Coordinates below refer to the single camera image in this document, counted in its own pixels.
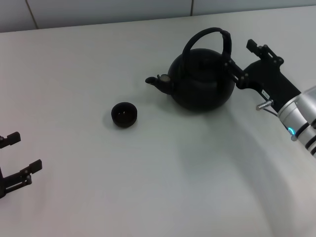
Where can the small black teacup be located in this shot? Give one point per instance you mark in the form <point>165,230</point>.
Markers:
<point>124,117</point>

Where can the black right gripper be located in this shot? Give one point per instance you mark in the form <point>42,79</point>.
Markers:
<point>269,79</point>

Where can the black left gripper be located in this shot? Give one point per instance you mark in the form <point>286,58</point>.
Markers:
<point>1,185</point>

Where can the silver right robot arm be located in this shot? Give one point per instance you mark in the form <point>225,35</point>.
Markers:
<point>301,116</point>

